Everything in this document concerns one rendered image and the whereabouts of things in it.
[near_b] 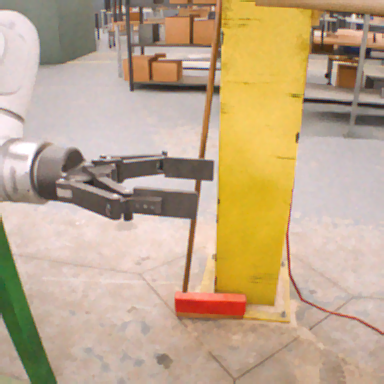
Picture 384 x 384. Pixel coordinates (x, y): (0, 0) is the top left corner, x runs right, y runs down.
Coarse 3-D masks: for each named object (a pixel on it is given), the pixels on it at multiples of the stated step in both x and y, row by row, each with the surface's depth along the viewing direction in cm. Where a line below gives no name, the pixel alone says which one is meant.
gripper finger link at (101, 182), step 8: (88, 168) 46; (96, 168) 46; (96, 176) 44; (104, 176) 45; (96, 184) 44; (104, 184) 43; (112, 184) 42; (120, 184) 42; (112, 192) 41; (120, 192) 40; (128, 192) 40; (128, 216) 40
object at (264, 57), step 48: (240, 48) 115; (288, 48) 112; (240, 96) 122; (288, 96) 119; (240, 144) 130; (288, 144) 127; (240, 192) 139; (288, 192) 135; (240, 240) 148; (240, 288) 160; (288, 288) 174
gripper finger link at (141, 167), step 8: (96, 160) 49; (104, 160) 50; (112, 160) 50; (120, 160) 50; (128, 160) 52; (136, 160) 52; (144, 160) 52; (152, 160) 53; (160, 160) 53; (120, 168) 51; (128, 168) 51; (136, 168) 52; (144, 168) 53; (152, 168) 53; (120, 176) 51; (128, 176) 52; (136, 176) 52; (144, 176) 53
